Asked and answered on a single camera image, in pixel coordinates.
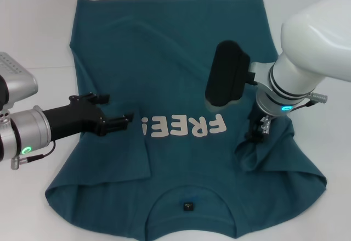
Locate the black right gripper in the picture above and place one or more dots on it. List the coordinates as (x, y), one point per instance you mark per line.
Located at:
(256, 120)

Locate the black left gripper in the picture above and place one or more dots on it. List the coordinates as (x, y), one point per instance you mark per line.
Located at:
(71, 117)

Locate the teal t-shirt with white print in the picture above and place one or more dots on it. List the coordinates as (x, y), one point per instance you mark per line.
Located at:
(164, 46)

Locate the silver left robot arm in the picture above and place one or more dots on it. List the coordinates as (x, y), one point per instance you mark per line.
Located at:
(24, 134)

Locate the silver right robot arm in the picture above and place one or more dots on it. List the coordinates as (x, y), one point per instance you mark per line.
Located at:
(307, 46)

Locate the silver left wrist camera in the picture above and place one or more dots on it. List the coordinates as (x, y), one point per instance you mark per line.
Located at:
(16, 79)

